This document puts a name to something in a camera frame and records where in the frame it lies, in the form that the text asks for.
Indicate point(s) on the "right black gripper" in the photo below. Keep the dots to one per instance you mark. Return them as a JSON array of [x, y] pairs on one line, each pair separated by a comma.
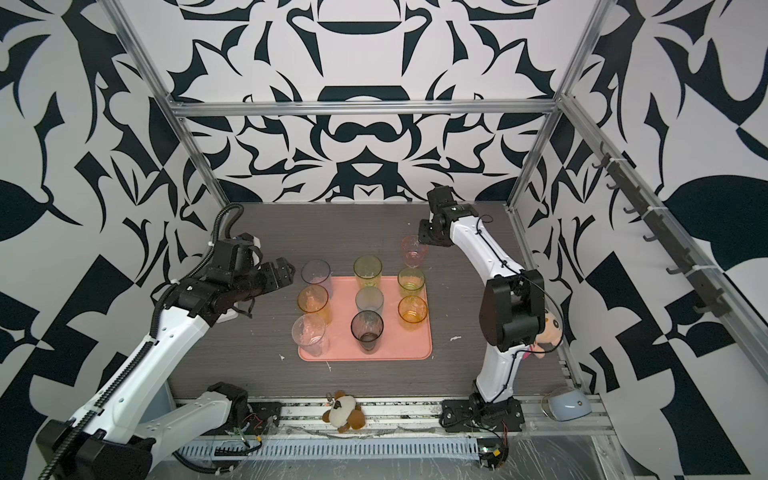
[[424, 233]]

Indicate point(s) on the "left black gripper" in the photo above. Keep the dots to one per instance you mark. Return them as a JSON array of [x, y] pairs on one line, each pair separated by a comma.
[[271, 279]]

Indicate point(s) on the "pink glass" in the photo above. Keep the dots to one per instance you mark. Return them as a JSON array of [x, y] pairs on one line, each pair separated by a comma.
[[413, 251]]

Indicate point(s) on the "short green glass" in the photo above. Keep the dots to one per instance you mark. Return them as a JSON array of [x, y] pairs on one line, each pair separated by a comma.
[[411, 281]]

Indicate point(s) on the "orange translucent glass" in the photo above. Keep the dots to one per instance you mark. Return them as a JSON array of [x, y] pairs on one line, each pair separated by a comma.
[[315, 300]]

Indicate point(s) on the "blue translucent glass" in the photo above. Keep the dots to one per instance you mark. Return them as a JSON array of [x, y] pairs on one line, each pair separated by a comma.
[[318, 272]]

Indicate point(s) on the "clear glass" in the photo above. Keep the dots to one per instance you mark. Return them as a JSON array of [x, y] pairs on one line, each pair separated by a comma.
[[309, 333]]

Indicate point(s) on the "tall green glass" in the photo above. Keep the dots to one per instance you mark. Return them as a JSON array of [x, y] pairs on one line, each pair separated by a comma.
[[368, 270]]

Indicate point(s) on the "yellow glass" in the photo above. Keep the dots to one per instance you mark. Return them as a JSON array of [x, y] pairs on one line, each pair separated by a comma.
[[413, 312]]

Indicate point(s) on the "teal translucent glass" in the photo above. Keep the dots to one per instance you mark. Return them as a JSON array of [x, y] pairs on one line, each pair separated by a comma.
[[370, 298]]

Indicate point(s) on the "dark grey glass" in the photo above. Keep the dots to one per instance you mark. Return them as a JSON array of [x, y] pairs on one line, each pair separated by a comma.
[[367, 327]]

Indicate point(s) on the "pink rectangular tray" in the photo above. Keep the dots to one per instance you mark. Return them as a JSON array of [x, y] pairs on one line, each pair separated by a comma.
[[400, 341]]

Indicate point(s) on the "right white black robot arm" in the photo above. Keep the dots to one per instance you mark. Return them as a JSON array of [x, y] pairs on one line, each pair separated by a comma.
[[512, 312]]

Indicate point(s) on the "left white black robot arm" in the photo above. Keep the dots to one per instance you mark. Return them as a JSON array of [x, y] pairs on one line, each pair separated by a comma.
[[107, 437]]

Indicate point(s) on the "white box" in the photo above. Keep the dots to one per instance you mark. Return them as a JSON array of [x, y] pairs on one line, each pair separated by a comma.
[[230, 314]]

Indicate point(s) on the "pink pig plush toy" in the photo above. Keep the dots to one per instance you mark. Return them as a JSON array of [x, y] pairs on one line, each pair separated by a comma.
[[549, 339]]

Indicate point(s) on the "brown white plush toy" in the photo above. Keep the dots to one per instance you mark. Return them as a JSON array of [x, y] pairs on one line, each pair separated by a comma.
[[344, 412]]

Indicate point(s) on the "light blue computer mouse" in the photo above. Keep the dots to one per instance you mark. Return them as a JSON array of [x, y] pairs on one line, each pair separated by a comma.
[[566, 404]]

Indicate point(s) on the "green lit circuit board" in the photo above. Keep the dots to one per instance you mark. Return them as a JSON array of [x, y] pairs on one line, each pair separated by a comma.
[[492, 453]]

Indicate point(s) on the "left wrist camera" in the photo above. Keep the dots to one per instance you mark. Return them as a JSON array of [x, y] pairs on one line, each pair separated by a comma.
[[247, 243]]

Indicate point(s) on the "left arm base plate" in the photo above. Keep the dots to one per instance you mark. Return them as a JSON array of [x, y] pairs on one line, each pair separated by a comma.
[[258, 418]]

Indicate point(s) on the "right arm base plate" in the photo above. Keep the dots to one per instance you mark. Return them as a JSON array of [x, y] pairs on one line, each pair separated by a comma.
[[465, 415]]

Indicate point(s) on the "white cable duct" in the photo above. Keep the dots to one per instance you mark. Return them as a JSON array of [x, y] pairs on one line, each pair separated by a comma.
[[461, 448]]

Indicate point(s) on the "black hook rail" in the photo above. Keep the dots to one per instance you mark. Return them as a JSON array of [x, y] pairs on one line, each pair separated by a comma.
[[665, 230]]

